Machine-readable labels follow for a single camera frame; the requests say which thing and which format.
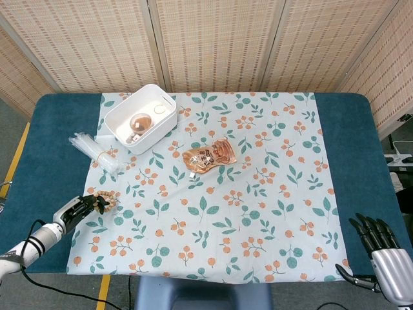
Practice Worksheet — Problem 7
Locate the floral leaf and berry tablecloth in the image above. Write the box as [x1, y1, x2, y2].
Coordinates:
[66, 92, 354, 285]

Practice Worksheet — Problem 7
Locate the black object on floor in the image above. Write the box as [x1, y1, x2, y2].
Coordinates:
[395, 189, 413, 214]

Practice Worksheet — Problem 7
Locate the white power cable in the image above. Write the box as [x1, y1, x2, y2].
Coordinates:
[387, 134, 413, 156]

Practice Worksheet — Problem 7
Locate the white plastic storage box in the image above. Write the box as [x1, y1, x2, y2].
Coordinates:
[103, 83, 177, 155]

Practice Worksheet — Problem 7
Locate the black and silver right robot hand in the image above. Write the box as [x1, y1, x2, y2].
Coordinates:
[334, 212, 413, 310]

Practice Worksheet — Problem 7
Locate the brown round ball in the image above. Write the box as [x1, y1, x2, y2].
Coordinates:
[128, 112, 152, 134]

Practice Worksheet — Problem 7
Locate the wooden bead bracelet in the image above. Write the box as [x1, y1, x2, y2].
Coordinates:
[92, 191, 121, 214]

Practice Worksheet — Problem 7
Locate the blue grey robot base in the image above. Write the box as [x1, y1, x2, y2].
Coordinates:
[134, 276, 274, 310]

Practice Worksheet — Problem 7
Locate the woven bamboo folding screen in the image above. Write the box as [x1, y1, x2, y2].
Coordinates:
[0, 0, 413, 140]

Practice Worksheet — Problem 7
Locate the white object on floor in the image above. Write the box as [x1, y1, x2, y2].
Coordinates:
[388, 170, 404, 191]

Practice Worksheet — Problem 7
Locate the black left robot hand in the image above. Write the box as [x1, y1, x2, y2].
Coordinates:
[52, 194, 110, 235]

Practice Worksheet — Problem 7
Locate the metal frame piece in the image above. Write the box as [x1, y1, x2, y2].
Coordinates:
[0, 180, 14, 214]

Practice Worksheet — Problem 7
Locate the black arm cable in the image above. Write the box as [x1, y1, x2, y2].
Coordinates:
[18, 219, 124, 310]

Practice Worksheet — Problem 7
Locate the orange spouted sauce pouch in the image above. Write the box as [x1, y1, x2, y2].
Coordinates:
[181, 138, 237, 180]

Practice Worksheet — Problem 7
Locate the bundle of clear plastic straws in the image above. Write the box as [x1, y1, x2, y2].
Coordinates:
[68, 131, 128, 175]

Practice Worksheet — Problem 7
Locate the teal table cover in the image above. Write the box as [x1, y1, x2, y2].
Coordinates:
[0, 92, 413, 275]

